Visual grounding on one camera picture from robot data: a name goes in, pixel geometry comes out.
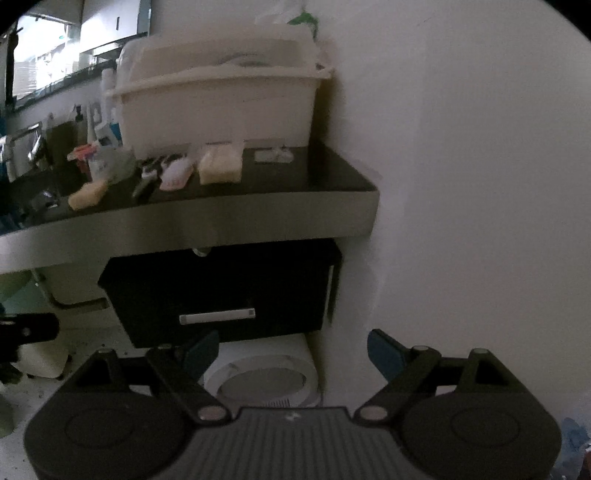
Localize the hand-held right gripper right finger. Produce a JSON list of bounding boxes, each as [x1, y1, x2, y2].
[[353, 328, 527, 424]]

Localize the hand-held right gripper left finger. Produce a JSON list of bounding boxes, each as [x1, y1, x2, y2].
[[62, 329, 232, 424]]

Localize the black drawer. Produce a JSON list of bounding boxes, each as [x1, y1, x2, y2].
[[97, 239, 344, 350]]

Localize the clear plastic packet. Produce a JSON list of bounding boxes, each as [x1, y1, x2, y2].
[[253, 146, 293, 165]]

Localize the light blue bucket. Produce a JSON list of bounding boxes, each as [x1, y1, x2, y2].
[[0, 268, 52, 320]]

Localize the white round bin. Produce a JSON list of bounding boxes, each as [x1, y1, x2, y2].
[[202, 334, 322, 409]]

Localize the chrome faucet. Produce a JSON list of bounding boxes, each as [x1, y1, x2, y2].
[[0, 122, 49, 168]]

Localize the clear tape roll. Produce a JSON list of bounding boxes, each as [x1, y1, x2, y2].
[[89, 147, 137, 186]]

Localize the pink scrub brush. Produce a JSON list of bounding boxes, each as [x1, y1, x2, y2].
[[159, 154, 195, 193]]

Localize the pink orange sponge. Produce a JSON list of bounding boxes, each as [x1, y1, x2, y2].
[[67, 143, 100, 161]]

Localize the olive green cup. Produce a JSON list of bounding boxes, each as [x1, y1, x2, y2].
[[45, 120, 77, 156]]

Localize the yellow sponges in plastic wrap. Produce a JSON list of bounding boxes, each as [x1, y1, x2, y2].
[[197, 141, 246, 186]]

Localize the black pump bottle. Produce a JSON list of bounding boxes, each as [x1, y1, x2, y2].
[[73, 104, 89, 145]]

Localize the blue crumpled item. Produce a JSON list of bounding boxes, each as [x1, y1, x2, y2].
[[560, 416, 591, 463]]

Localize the beige dish rack with lid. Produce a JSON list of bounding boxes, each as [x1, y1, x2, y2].
[[105, 25, 334, 158]]

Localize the window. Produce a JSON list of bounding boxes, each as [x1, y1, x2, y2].
[[11, 0, 153, 101]]

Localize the green plastic bag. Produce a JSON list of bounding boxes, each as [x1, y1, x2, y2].
[[286, 11, 320, 38]]

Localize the flexible metal hose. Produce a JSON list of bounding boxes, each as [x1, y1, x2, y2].
[[36, 271, 110, 312]]

